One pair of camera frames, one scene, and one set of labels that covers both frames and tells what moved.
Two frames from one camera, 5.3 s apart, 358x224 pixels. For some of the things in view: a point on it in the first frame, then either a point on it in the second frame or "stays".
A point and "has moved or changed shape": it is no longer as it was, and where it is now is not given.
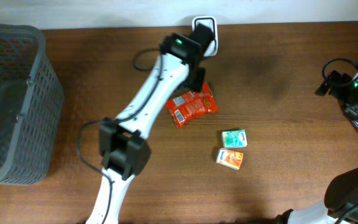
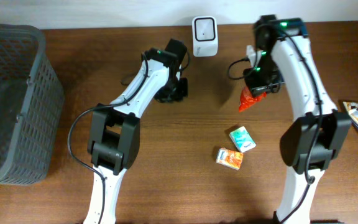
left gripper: [198, 78] to [173, 92]
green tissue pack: [234, 139] has moved or changed shape
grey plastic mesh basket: [22, 104] stays
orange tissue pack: [231, 158] stays
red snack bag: [184, 107] to [247, 99]
